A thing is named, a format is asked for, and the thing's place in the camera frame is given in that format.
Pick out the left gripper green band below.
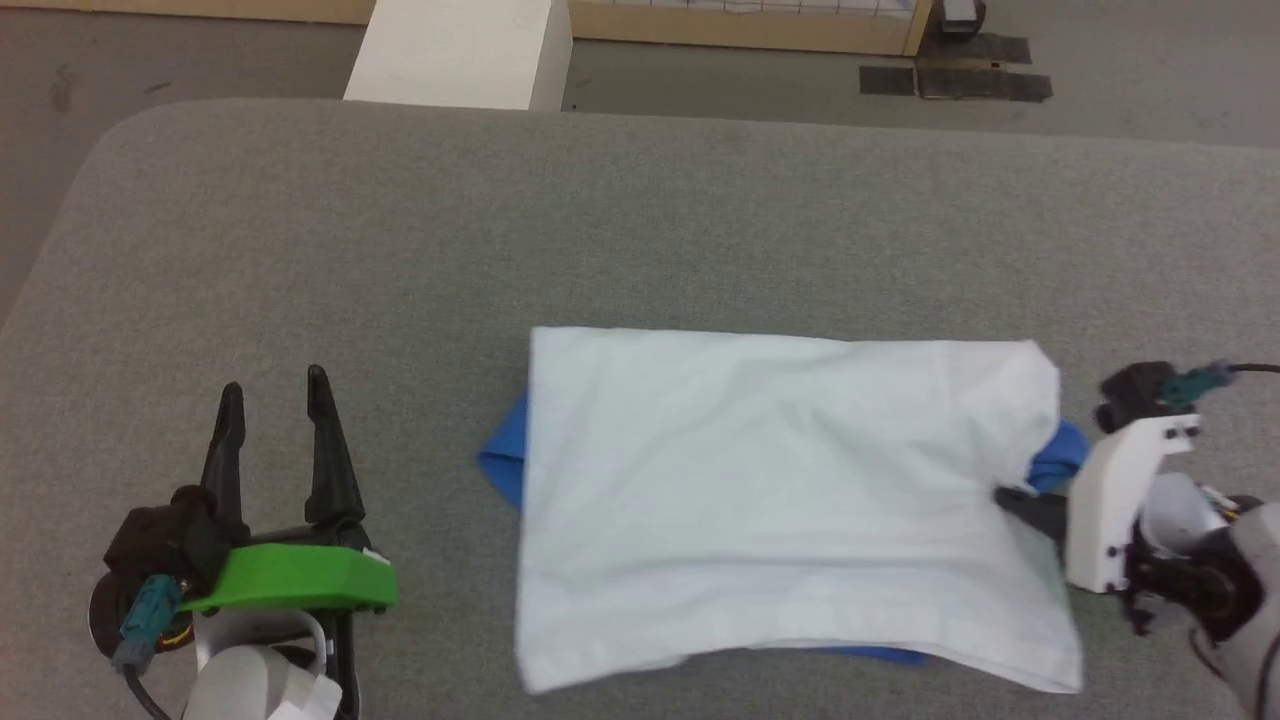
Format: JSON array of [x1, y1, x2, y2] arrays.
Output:
[[86, 364, 400, 663]]

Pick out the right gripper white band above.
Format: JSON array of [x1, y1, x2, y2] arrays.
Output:
[[993, 414, 1203, 598]]

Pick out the white and blue shirt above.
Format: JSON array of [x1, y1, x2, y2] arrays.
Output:
[[477, 325, 1093, 697]]

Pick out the long dark floor tape patch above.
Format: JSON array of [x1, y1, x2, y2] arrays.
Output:
[[918, 34, 1033, 67], [915, 64, 1054, 104]]

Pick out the white box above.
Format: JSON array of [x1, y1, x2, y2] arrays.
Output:
[[342, 0, 574, 112]]

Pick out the small black floor tape patch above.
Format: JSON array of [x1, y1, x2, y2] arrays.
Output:
[[859, 65, 917, 98]]

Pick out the metal stand foot with wheel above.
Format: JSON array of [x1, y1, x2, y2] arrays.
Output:
[[938, 0, 988, 38]]

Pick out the lemon print partition panel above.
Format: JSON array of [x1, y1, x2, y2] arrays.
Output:
[[0, 0, 937, 58]]

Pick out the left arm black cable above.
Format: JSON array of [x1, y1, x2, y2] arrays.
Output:
[[108, 574, 189, 720]]

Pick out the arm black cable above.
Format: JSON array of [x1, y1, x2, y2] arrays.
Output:
[[108, 574, 189, 720], [1163, 359, 1280, 407]]

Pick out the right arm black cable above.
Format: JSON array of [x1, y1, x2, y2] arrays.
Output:
[[1163, 359, 1280, 407]]

